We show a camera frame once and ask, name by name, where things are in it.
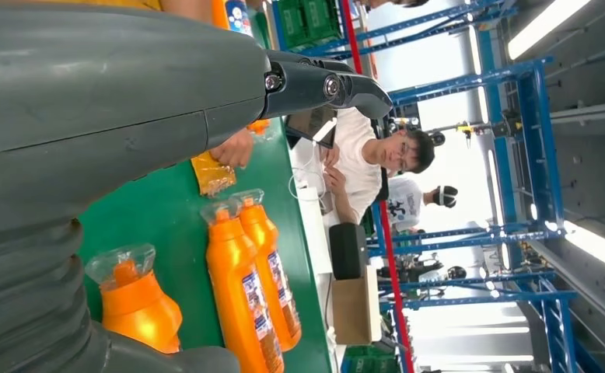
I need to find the black tablet on stand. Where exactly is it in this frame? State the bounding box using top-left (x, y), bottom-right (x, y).
top-left (285, 105), bottom-right (338, 150)

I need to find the green table mat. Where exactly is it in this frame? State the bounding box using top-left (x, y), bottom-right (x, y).
top-left (78, 12), bottom-right (333, 373)

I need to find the green plastic crate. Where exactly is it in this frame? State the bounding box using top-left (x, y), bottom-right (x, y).
top-left (302, 0), bottom-right (343, 47)
top-left (276, 0), bottom-right (305, 50)
top-left (341, 344), bottom-right (401, 373)

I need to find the black zip case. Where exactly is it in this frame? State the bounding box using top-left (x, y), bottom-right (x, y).
top-left (328, 222), bottom-right (369, 281)

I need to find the brown cardboard box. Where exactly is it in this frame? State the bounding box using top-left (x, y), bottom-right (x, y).
top-left (330, 265), bottom-right (383, 347)

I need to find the red pole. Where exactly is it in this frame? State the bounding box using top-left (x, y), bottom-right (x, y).
top-left (339, 0), bottom-right (416, 373)

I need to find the blue metal shelving rack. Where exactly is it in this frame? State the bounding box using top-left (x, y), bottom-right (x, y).
top-left (297, 0), bottom-right (605, 373)

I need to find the ceiling light strip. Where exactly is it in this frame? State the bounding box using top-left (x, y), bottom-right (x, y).
top-left (506, 0), bottom-right (592, 61)
top-left (562, 220), bottom-right (605, 281)

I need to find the white looped cable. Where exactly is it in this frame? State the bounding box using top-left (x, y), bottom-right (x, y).
top-left (288, 144), bottom-right (329, 203)

